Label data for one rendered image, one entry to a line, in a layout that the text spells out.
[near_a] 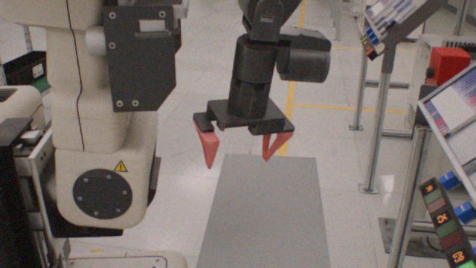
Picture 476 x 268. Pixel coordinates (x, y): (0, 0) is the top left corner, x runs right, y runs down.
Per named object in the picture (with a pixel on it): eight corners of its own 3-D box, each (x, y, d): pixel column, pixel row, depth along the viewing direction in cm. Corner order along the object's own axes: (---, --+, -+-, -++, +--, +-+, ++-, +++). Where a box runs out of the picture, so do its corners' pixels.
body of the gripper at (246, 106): (204, 111, 66) (210, 65, 62) (266, 106, 70) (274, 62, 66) (219, 135, 61) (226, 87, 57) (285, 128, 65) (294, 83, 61)
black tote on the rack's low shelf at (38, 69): (4, 99, 228) (0, 79, 223) (-24, 97, 230) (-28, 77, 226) (59, 68, 278) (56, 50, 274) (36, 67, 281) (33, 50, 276)
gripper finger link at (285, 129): (228, 150, 73) (236, 100, 68) (268, 146, 75) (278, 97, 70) (245, 176, 68) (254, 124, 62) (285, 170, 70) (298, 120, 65)
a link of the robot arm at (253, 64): (235, 24, 60) (240, 41, 56) (283, 29, 61) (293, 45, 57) (228, 71, 64) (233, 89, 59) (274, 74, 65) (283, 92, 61)
